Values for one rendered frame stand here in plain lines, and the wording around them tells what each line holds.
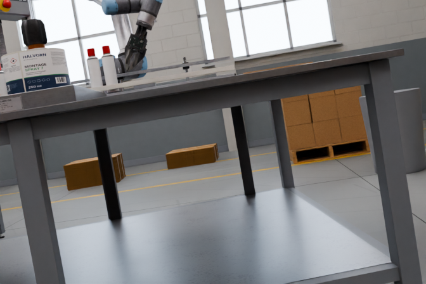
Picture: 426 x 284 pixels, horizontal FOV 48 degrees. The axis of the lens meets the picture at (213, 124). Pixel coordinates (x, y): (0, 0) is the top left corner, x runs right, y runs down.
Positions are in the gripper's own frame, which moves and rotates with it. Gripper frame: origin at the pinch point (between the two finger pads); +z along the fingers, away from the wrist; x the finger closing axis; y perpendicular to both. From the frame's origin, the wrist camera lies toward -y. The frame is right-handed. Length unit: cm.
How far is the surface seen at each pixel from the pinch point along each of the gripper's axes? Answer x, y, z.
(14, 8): -55, -6, -7
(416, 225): 157, -16, 22
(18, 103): -16, 78, 23
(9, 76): -28, 55, 18
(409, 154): 202, -133, -20
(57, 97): -7, 78, 18
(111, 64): -7.2, 2.7, 1.1
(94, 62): -14.1, 2.0, 2.8
